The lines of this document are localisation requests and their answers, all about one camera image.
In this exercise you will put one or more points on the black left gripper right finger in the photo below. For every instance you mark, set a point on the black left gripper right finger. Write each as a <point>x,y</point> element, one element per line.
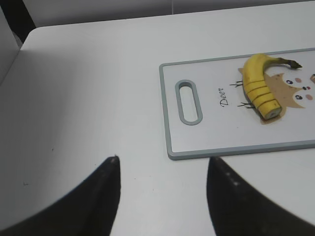
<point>237,209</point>

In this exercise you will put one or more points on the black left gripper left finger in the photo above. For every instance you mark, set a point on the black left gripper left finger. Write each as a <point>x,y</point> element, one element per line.
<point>88,210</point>

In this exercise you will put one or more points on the yellow partly sliced banana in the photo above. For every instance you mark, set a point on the yellow partly sliced banana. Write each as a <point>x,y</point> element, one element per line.
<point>255,86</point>

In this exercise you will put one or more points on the white grey-rimmed cutting board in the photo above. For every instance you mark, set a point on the white grey-rimmed cutting board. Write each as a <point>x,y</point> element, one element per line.
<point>207,114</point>

